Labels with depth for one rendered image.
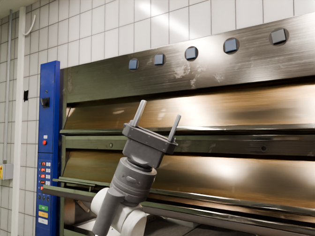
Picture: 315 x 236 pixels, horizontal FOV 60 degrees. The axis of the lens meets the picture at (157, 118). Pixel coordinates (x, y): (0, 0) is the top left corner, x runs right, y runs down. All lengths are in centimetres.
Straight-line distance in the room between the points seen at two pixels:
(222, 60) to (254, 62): 12
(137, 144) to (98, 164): 90
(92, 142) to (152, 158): 93
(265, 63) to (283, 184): 42
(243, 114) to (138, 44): 61
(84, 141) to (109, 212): 97
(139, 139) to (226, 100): 58
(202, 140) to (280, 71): 38
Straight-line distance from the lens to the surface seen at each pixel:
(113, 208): 59
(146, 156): 59
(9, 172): 212
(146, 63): 130
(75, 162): 161
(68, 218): 174
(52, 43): 188
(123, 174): 59
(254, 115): 103
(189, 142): 114
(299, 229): 91
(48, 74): 180
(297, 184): 103
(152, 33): 132
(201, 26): 120
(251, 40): 110
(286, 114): 101
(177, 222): 172
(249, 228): 94
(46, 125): 176
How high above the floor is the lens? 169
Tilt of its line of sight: 4 degrees up
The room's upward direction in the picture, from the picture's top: straight up
